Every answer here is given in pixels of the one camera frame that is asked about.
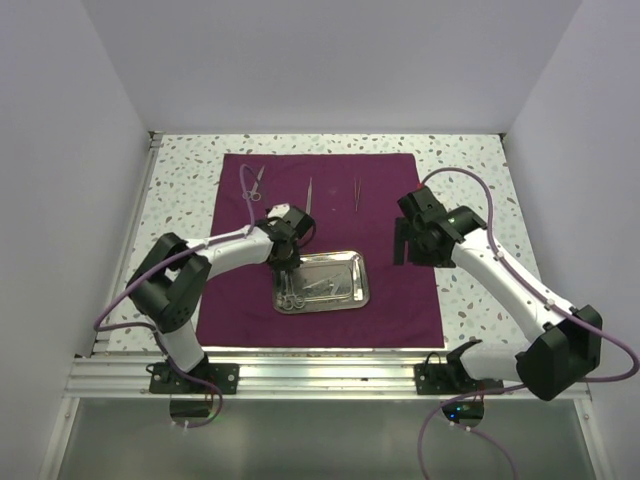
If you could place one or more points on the thin steel tweezers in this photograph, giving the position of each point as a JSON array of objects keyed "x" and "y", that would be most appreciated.
[{"x": 357, "y": 193}]

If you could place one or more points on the steel surgical scissors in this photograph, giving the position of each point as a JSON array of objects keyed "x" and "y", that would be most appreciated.
[{"x": 254, "y": 194}]

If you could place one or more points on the stainless steel instrument tray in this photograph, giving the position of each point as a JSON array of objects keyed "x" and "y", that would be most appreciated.
[{"x": 349, "y": 263}]

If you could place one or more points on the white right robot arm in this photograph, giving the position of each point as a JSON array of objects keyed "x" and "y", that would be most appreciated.
[{"x": 562, "y": 345}]

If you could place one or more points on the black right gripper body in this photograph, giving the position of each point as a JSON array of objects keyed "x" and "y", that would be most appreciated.
[{"x": 417, "y": 250}]

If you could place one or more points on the steel forceps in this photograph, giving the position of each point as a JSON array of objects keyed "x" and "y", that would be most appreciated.
[{"x": 309, "y": 197}]

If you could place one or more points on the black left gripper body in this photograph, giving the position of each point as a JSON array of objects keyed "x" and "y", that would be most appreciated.
[{"x": 291, "y": 262}]

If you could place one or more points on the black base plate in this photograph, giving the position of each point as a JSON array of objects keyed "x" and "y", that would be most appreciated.
[
  {"x": 165, "y": 380},
  {"x": 436, "y": 375}
]

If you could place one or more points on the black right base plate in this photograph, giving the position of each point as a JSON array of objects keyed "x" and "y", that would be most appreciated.
[{"x": 436, "y": 375}]

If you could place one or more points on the aluminium front rail frame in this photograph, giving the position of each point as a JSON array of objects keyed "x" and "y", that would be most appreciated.
[{"x": 264, "y": 374}]

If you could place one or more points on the purple surgical cloth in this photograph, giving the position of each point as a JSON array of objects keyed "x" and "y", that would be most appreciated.
[{"x": 403, "y": 310}]

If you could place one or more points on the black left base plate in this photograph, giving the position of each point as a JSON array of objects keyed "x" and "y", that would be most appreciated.
[{"x": 165, "y": 380}]

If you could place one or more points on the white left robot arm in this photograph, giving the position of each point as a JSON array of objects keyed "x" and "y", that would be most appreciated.
[{"x": 169, "y": 283}]

